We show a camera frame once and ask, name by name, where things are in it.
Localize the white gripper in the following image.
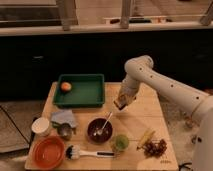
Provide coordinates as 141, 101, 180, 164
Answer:
118, 85, 138, 104

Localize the wooden eraser with black felt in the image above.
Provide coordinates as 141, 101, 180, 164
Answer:
114, 96, 127, 110

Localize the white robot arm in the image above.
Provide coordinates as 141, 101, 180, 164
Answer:
114, 55, 213, 171

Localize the green plastic tray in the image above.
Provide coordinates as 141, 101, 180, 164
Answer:
53, 74, 105, 108

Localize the dark brown bowl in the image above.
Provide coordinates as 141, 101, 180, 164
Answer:
87, 118, 113, 144

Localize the yellow banana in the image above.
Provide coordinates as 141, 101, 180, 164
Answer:
137, 129, 155, 149

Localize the metal spoon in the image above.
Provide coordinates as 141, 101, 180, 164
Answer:
93, 112, 113, 136

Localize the green plastic cup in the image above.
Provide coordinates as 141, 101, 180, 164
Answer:
114, 134, 129, 151

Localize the wooden cutting board table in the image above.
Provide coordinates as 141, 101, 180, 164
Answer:
24, 82, 180, 171

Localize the orange fruit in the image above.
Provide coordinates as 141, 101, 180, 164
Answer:
60, 82, 72, 92

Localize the bunch of dark grapes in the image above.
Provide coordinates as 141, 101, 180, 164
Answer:
143, 139, 167, 158

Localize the blue-grey cloth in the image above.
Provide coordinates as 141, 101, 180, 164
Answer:
51, 110, 77, 128

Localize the small metal cup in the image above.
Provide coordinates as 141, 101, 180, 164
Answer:
57, 123, 72, 140

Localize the white dish brush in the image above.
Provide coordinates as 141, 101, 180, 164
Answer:
66, 145, 115, 160

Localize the white paper cup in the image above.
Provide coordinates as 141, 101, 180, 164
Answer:
31, 117, 51, 136

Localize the orange plastic bowl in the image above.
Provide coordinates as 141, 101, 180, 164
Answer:
32, 136, 65, 170

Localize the black cable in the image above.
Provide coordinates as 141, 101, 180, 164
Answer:
178, 162, 194, 171

